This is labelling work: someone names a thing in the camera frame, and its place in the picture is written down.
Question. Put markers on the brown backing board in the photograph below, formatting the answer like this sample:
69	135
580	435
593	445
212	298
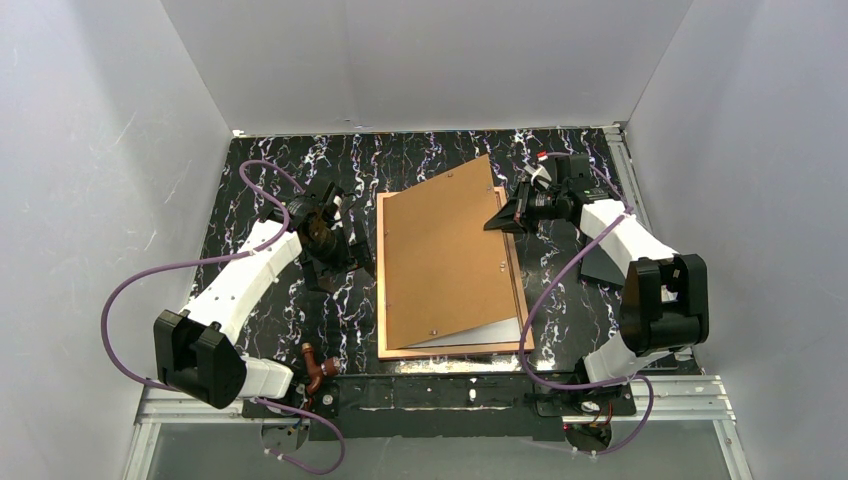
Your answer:
461	190

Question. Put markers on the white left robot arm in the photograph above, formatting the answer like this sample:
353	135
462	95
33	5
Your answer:
195	347

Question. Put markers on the aluminium front rail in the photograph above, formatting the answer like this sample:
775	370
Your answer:
674	397

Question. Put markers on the aluminium rail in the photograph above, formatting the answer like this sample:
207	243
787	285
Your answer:
674	397
629	179

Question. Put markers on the printed photo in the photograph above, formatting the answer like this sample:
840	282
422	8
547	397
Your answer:
504	331

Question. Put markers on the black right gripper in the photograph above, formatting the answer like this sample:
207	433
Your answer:
525	211

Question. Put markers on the aluminium right side rail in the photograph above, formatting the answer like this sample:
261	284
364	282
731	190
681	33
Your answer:
629	179

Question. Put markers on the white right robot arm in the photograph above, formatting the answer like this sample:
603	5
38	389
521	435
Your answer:
608	224

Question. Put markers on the copper pipe fitting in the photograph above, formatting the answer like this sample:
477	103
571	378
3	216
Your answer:
318	371

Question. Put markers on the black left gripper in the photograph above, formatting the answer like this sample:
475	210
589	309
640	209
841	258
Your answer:
351	253

